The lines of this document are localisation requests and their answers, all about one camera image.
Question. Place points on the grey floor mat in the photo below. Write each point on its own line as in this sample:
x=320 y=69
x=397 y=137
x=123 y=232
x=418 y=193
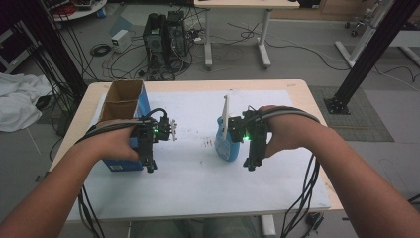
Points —
x=363 y=125

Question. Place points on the person's right hand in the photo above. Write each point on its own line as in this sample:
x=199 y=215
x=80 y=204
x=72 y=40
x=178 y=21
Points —
x=285 y=132

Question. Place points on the blue plastic bottle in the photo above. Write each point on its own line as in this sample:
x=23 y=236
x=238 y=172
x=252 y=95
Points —
x=224 y=150

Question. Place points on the black power adapter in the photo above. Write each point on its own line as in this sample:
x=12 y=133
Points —
x=314 y=219

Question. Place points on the light wooden table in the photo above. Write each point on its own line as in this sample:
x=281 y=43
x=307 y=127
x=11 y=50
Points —
x=298 y=87

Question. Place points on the blue cardboard box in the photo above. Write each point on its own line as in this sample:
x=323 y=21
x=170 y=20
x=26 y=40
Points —
x=123 y=99

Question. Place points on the white-legged desk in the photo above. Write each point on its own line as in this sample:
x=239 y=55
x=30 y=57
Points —
x=247 y=3

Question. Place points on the small white box device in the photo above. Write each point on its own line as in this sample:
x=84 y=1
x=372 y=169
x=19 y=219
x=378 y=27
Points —
x=120 y=40

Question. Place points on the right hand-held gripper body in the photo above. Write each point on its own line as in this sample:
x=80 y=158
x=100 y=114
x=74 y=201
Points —
x=256 y=139

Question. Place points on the black metal stand post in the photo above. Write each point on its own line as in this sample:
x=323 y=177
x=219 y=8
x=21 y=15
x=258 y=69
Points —
x=59 y=49

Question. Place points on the white table mat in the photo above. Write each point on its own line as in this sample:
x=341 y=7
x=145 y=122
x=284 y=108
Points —
x=198 y=185

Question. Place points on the round white table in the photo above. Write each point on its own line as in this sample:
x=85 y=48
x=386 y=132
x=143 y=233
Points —
x=82 y=12

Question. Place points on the black metal post with base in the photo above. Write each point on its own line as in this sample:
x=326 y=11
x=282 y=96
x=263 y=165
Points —
x=373 y=56

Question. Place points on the white metal stand frame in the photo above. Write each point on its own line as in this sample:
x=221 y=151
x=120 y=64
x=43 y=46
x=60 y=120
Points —
x=363 y=39

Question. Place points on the white cloth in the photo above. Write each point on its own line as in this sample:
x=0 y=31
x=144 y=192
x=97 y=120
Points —
x=20 y=99

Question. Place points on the black computer tower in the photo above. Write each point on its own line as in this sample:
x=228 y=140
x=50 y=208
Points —
x=177 y=33
x=155 y=39

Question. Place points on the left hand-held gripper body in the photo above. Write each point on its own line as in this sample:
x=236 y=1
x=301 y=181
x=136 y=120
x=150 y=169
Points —
x=147 y=137

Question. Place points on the person's left hand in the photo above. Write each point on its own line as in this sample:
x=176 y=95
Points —
x=114 y=142

